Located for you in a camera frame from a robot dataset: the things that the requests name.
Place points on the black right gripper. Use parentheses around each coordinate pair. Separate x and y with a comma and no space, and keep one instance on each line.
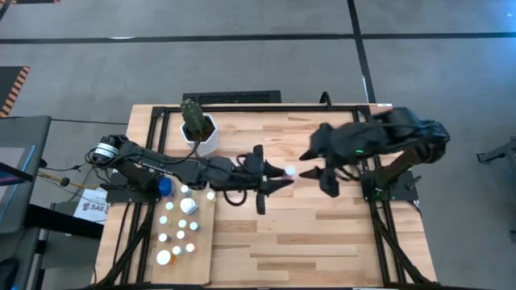
(342,143)

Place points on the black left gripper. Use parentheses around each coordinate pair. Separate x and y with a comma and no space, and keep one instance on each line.
(250,173)

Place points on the light blue pill vial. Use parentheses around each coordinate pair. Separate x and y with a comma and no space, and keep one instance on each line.
(184,188)

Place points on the large white pill bottle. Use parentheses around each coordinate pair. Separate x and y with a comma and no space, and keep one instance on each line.
(188,205)

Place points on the small white-capped vial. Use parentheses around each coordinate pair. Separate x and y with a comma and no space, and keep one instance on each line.
(182,223)

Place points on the large white round lid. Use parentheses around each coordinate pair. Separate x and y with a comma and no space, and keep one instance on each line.
(163,257)

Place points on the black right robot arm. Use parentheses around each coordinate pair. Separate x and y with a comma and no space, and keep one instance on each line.
(423,133)

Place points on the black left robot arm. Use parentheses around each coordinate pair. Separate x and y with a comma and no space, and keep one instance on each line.
(161,165)

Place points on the white plant pot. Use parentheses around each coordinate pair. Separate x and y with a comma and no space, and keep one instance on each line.
(207,145)

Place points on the black floor grate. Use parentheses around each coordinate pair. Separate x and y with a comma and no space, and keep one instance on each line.
(231,97)

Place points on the green cactus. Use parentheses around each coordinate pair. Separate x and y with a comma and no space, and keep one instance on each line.
(193,117)

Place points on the light wooden tray board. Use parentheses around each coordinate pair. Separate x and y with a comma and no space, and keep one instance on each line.
(197,266)

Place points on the black equipment stand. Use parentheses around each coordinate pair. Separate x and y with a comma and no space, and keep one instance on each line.
(504,152)

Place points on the white paper sign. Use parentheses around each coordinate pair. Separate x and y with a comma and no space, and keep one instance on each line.
(90,207)

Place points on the black floor beam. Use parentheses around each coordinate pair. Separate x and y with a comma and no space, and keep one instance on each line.
(64,219)

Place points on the grey side cart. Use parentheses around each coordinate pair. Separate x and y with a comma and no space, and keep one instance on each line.
(24,137)

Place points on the orange black striped floor mat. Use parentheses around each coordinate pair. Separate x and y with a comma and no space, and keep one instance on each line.
(10,84)

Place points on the black metal table frame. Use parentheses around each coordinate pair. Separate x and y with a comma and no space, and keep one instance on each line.
(282,108)

